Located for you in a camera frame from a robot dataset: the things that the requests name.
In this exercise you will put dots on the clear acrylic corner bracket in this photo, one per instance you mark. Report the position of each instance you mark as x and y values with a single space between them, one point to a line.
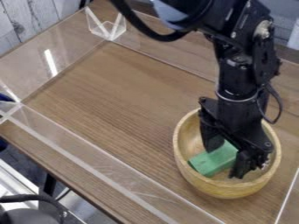
107 30

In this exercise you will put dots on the brown wooden bowl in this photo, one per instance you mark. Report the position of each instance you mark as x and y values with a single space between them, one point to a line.
219 186

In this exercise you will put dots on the blue object at edge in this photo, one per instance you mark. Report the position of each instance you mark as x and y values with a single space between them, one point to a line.
6 98

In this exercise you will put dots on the black table leg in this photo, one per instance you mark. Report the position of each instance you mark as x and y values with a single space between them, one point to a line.
50 184

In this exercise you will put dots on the clear acrylic tray wall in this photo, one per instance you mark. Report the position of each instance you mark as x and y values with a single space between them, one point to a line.
117 188

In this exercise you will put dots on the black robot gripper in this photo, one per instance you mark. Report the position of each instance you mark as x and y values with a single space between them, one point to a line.
234 121

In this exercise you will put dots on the green rectangular block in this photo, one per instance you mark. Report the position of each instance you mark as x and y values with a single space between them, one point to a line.
211 163

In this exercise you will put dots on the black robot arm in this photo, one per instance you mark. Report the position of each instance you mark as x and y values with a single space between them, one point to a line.
239 28

